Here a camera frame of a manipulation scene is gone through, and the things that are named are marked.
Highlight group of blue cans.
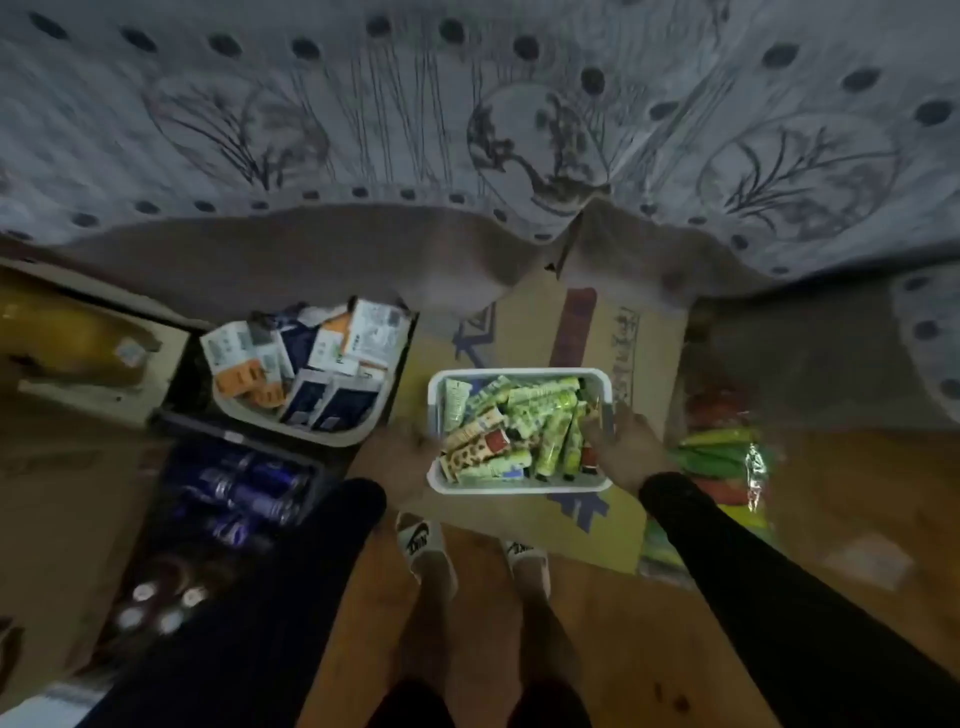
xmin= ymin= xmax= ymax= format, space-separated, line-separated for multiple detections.
xmin=176 ymin=442 xmax=313 ymax=549

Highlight white plastic tub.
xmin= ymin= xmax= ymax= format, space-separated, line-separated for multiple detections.
xmin=209 ymin=299 xmax=415 ymax=449

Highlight white black slipper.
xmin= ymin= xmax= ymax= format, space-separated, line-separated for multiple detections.
xmin=500 ymin=538 xmax=553 ymax=601
xmin=395 ymin=512 xmax=460 ymax=601

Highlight person's left leg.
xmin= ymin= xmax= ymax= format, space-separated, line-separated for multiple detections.
xmin=393 ymin=581 xmax=459 ymax=699

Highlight person's black shorts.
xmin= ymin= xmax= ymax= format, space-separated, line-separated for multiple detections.
xmin=367 ymin=678 xmax=594 ymax=728

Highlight group of dark capped bottles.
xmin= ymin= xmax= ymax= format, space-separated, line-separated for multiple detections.
xmin=110 ymin=566 xmax=213 ymax=640

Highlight pile of assorted sachets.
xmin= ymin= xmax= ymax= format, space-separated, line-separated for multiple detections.
xmin=199 ymin=298 xmax=412 ymax=435

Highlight grey patterned bed cloth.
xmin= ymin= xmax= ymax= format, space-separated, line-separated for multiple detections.
xmin=0 ymin=0 xmax=960 ymax=425

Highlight person's left hand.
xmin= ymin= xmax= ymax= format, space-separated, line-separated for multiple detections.
xmin=348 ymin=419 xmax=444 ymax=519

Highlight person's right hand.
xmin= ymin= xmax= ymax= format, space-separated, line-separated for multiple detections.
xmin=581 ymin=403 xmax=676 ymax=496

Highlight yellow cardboard box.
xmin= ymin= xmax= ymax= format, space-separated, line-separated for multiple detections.
xmin=0 ymin=262 xmax=193 ymax=429

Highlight heap of colourful plastic packets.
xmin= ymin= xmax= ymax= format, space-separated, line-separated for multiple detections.
xmin=637 ymin=386 xmax=783 ymax=588

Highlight person's right forearm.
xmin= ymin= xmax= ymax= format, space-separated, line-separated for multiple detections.
xmin=638 ymin=470 xmax=960 ymax=728

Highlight person's right leg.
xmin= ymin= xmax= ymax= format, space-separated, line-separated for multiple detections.
xmin=517 ymin=592 xmax=586 ymax=695

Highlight white perforated basket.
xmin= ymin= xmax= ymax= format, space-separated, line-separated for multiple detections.
xmin=425 ymin=367 xmax=616 ymax=496

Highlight person's leg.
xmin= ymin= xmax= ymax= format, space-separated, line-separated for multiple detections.
xmin=517 ymin=592 xmax=586 ymax=695
xmin=393 ymin=581 xmax=459 ymax=699

